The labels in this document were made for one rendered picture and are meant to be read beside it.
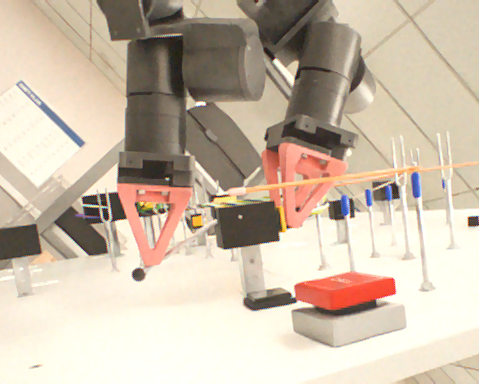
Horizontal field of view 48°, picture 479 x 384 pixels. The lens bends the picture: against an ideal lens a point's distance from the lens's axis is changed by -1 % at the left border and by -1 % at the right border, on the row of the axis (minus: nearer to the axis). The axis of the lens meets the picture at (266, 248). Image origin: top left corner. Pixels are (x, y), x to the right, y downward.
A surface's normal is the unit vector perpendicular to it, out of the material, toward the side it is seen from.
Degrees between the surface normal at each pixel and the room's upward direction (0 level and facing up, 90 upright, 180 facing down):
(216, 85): 146
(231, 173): 90
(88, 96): 90
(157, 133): 96
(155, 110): 99
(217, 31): 139
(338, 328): 90
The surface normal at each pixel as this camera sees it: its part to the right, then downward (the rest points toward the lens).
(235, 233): 0.25, 0.07
